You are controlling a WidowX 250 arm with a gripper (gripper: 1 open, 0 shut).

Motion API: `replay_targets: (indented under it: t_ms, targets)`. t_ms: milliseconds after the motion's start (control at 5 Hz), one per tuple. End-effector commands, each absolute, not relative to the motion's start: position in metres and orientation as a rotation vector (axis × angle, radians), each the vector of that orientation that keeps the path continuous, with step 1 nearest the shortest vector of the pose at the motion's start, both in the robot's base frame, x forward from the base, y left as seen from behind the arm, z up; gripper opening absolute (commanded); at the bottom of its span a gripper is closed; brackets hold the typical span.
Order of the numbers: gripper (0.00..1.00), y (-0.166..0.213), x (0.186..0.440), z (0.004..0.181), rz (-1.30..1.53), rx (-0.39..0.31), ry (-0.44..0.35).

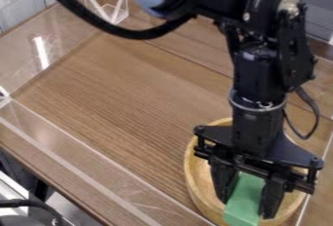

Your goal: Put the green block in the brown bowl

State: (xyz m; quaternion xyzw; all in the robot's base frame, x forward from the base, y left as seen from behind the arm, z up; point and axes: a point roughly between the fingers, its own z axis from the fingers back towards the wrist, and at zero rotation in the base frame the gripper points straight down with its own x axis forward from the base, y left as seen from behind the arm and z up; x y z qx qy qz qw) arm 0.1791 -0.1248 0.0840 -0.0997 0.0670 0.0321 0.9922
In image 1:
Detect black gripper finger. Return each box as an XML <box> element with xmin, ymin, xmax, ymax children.
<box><xmin>260</xmin><ymin>174</ymin><xmax>287</xmax><ymax>219</ymax></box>
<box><xmin>211</xmin><ymin>158</ymin><xmax>240</xmax><ymax>204</ymax></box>

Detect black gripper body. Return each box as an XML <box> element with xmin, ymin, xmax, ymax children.
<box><xmin>195</xmin><ymin>91</ymin><xmax>324</xmax><ymax>194</ymax></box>

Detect green rectangular block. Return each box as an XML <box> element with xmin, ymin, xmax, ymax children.
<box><xmin>223</xmin><ymin>173</ymin><xmax>264</xmax><ymax>226</ymax></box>

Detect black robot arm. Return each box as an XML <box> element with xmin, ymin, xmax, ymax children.
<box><xmin>136</xmin><ymin>0</ymin><xmax>324</xmax><ymax>218</ymax></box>

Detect clear acrylic enclosure walls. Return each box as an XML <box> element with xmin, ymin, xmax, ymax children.
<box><xmin>0</xmin><ymin>0</ymin><xmax>333</xmax><ymax>226</ymax></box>

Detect clear acrylic corner bracket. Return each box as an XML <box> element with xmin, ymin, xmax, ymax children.
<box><xmin>84</xmin><ymin>0</ymin><xmax>129</xmax><ymax>25</ymax></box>

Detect black cable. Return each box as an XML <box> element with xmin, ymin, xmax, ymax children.
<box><xmin>27</xmin><ymin>0</ymin><xmax>207</xmax><ymax>41</ymax></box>

